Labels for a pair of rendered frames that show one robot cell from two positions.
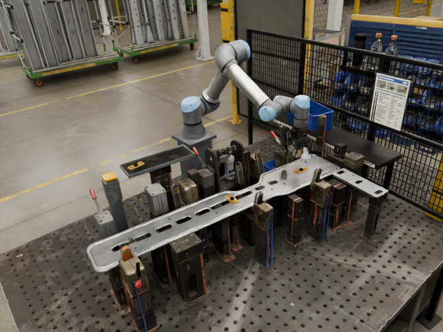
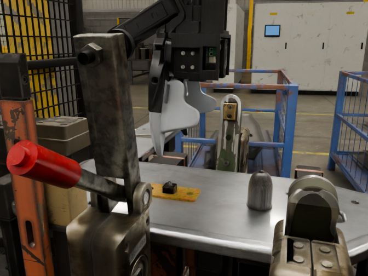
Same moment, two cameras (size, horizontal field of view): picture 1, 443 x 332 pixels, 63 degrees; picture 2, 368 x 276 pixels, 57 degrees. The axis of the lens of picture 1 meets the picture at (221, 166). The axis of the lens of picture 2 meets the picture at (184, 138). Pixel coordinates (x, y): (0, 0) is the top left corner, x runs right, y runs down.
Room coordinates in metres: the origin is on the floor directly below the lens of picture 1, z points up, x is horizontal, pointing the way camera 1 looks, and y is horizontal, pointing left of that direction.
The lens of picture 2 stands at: (2.01, -0.10, 1.21)
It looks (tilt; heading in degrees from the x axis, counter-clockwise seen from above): 16 degrees down; 228
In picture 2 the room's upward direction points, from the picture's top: straight up
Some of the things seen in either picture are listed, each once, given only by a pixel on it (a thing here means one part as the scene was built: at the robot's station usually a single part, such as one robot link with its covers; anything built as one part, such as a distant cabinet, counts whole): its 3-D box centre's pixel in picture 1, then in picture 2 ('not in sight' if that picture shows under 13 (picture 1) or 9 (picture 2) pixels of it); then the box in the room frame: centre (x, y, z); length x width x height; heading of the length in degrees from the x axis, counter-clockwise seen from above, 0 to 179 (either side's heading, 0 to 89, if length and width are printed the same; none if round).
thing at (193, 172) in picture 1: (196, 202); not in sight; (1.63, 0.15, 0.90); 0.05 x 0.05 x 0.40; 31
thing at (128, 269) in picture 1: (139, 295); not in sight; (1.03, 0.37, 0.88); 0.15 x 0.11 x 0.36; 31
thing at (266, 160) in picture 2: not in sight; (235, 131); (-0.15, -1.87, 0.47); 1.20 x 0.80 x 0.95; 37
